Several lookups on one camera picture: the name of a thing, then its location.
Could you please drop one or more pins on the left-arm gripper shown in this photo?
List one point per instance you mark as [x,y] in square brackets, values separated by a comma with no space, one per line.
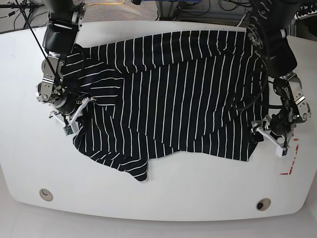
[276,130]

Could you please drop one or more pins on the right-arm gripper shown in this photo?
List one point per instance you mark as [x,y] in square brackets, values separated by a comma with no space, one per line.
[69,109]

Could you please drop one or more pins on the navy white striped T-shirt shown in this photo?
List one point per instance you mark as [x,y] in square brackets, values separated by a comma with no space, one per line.
[165,93]

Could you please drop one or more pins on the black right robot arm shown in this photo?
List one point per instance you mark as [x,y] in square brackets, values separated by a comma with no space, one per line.
[65,21]

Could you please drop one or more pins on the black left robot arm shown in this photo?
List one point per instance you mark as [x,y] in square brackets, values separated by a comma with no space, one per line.
[267,32]

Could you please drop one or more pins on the red tape rectangle marking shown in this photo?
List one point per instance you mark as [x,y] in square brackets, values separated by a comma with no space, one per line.
[286,163]

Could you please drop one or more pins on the right table grommet hole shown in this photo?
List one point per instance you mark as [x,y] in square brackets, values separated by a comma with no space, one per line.
[263,204]

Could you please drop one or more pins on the table grommet hole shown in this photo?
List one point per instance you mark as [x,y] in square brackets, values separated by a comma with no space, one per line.
[46,195]
[263,204]

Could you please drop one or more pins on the left table grommet hole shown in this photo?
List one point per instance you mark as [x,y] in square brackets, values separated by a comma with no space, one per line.
[46,195]

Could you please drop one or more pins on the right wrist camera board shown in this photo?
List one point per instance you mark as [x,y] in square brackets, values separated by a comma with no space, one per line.
[68,130]

